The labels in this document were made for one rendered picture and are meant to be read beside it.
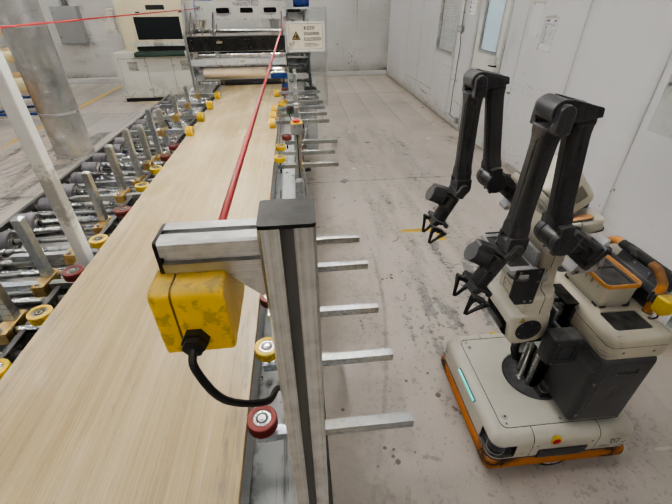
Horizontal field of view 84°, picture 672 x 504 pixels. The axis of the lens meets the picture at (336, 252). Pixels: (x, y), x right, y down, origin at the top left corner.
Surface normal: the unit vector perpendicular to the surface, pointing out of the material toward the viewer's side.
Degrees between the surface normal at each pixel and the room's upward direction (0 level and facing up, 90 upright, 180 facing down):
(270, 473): 0
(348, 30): 90
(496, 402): 0
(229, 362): 0
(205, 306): 90
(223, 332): 90
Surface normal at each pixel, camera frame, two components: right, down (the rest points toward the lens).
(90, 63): 0.10, 0.55
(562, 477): -0.01, -0.83
